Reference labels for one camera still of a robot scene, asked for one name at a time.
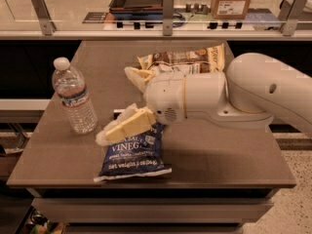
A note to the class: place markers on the right metal glass bracket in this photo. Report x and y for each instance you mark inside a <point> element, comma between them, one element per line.
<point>289,16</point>

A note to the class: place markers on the metal glass bracket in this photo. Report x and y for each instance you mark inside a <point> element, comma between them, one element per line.
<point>168,12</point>
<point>289,16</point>
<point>46,23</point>

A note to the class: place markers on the blue potato chips bag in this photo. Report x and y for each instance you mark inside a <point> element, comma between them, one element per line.
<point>138,155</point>

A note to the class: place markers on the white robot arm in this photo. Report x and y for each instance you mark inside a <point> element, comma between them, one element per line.
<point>253,90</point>

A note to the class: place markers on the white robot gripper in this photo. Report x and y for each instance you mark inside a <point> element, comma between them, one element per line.
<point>165,93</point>

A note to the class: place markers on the brown table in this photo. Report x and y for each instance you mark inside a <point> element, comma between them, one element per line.
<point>220,178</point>

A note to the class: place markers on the left metal glass bracket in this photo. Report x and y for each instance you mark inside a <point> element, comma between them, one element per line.
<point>46,23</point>

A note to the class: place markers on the yellow brown snack bag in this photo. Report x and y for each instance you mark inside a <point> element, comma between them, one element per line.
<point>211,59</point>

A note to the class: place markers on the middle metal glass bracket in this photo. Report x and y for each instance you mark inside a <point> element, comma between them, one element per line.
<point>168,12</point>

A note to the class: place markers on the cardboard box with label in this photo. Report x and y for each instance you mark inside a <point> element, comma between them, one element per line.
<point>229,9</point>

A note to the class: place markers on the clear plastic water bottle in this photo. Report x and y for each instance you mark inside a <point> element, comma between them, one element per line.
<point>70,86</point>

